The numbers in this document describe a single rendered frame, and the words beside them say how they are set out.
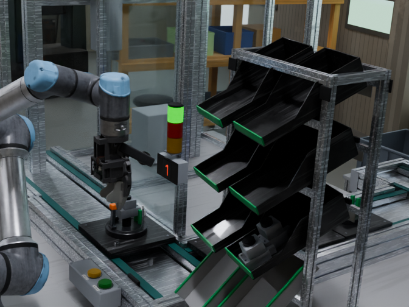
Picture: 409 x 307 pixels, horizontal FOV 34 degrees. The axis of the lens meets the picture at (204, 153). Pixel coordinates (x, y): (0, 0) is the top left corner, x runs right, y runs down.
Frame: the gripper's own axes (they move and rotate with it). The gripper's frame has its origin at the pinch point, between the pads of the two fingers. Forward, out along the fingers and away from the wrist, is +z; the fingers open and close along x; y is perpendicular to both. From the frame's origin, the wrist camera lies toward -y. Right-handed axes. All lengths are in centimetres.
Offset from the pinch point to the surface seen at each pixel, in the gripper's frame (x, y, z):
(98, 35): -81, -33, -31
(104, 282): -6.3, 1.7, 26.1
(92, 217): -59, -20, 32
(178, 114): -21.6, -31.1, -15.7
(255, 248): 41.0, -12.5, -2.3
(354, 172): -40, -137, 28
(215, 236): 22.9, -14.6, 3.1
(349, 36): -335, -446, 31
